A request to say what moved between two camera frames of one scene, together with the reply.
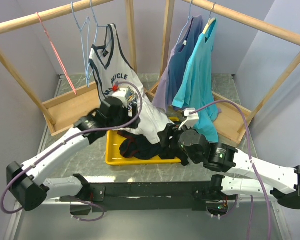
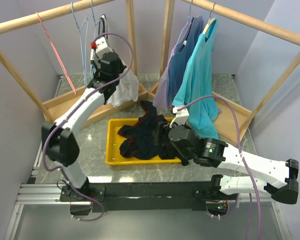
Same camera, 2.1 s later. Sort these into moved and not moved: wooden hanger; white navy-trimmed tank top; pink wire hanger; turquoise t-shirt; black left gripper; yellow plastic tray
Moved: white navy-trimmed tank top; black left gripper
Not moved: pink wire hanger; yellow plastic tray; turquoise t-shirt; wooden hanger
